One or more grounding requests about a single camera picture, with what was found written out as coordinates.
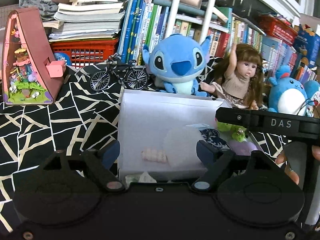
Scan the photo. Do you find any purple plush toy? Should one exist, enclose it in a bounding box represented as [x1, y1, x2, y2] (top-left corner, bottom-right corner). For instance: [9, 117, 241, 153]
[228, 140, 258, 157]

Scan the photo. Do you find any green scrunchie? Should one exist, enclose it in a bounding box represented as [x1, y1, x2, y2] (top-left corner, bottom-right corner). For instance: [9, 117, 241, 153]
[217, 122, 249, 141]

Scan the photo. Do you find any row of upright books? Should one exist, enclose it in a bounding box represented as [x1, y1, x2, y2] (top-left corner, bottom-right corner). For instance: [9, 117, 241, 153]
[117, 0, 320, 81]

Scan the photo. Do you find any white cardboard box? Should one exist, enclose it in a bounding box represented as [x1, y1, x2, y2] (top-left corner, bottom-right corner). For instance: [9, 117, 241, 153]
[117, 89, 260, 183]

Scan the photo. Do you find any round blue mouse plush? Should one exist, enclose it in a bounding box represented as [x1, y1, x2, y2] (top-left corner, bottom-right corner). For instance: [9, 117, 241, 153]
[268, 65, 313, 117]

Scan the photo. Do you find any blue cardboard box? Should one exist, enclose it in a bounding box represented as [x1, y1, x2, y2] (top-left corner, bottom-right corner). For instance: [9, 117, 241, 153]
[292, 24, 320, 68]

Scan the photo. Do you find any red cardboard box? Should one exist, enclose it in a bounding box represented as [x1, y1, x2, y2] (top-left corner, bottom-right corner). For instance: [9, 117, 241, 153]
[257, 14, 298, 46]

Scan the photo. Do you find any blue floral cloth pouch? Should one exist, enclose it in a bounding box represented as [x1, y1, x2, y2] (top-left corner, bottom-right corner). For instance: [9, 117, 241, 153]
[200, 128, 231, 152]

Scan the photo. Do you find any pink triangular miniature house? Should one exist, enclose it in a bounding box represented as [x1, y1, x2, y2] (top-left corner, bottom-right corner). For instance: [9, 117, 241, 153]
[1, 7, 67, 105]

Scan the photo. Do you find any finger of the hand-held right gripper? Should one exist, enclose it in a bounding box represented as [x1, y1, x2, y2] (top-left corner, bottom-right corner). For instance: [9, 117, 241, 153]
[215, 107, 299, 137]

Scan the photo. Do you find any pink fuzzy hair tie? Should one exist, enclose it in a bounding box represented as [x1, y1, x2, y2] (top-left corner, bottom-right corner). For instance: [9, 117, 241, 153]
[141, 148, 167, 163]

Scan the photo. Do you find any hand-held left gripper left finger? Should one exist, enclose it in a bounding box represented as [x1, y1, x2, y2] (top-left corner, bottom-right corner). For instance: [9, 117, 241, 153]
[40, 139, 126, 193]

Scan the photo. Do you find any black patterned blanket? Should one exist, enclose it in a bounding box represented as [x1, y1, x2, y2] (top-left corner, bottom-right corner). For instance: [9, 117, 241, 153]
[0, 55, 320, 233]

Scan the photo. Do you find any long-haired baby doll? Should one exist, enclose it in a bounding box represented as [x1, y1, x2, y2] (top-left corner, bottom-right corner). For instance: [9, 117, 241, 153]
[200, 42, 264, 111]

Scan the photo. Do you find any red plastic basket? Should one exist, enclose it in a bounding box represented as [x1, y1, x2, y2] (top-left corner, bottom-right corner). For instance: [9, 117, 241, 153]
[50, 37, 119, 68]

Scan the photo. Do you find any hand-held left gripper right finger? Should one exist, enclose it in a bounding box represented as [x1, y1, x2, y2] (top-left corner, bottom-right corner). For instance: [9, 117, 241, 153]
[191, 140, 286, 193]

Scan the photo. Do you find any blue alien plush toy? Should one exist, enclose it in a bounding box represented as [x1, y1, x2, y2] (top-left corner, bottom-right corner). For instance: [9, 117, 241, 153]
[142, 33, 212, 97]

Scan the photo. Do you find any blue round toy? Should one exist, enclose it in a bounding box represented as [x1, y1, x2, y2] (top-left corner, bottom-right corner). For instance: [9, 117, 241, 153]
[53, 52, 72, 67]

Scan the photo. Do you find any black model bicycle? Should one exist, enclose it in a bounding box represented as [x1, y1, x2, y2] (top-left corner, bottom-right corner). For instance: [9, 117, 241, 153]
[89, 53, 149, 92]

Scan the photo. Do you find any white pole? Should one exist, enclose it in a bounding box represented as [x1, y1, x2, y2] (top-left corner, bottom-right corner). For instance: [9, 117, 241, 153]
[200, 0, 221, 39]
[166, 0, 185, 41]

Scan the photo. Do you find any person's right hand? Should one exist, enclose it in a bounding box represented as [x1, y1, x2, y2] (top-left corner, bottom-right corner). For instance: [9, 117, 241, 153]
[275, 145, 320, 185]

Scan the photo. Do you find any stack of books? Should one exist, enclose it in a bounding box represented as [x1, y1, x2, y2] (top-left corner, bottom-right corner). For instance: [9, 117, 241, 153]
[42, 0, 126, 43]

